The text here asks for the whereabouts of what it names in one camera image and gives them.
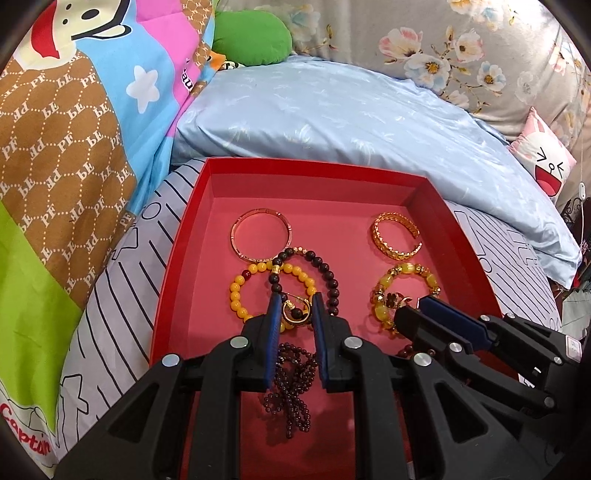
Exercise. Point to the grey floral quilt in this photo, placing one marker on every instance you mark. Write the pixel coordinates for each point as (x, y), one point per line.
(495, 59)

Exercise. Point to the gold chain bangle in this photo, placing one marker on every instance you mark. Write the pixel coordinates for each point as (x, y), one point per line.
(396, 236)

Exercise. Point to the thin gold red bangle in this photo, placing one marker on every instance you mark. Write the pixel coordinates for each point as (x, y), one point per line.
(259, 233)

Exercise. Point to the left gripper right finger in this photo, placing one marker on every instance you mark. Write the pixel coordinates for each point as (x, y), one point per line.
(414, 419)

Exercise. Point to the dark garnet bead strand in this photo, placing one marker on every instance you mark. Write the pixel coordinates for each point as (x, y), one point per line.
(295, 372)

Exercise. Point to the dark bead bracelet gold charm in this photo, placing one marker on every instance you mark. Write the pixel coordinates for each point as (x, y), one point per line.
(281, 264)

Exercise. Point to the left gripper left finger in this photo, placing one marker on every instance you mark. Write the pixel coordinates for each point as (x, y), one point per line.
(181, 419)

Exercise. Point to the grey striped bed sheet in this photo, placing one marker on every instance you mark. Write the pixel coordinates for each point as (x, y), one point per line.
(110, 347)

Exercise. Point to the light blue pillow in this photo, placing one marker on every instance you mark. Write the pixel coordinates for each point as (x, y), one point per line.
(311, 109)

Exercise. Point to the green plush toy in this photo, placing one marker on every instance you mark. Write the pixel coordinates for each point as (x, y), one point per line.
(251, 37)

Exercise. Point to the pink white cat cushion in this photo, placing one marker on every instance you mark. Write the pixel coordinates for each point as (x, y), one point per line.
(543, 155)

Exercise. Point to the red jewelry tray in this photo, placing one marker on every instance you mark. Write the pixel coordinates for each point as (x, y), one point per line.
(243, 211)

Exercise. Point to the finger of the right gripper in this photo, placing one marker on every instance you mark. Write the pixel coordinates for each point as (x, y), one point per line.
(482, 332)
(425, 335)

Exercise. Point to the colourful monkey cartoon quilt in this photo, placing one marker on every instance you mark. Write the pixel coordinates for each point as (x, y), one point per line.
(89, 98)

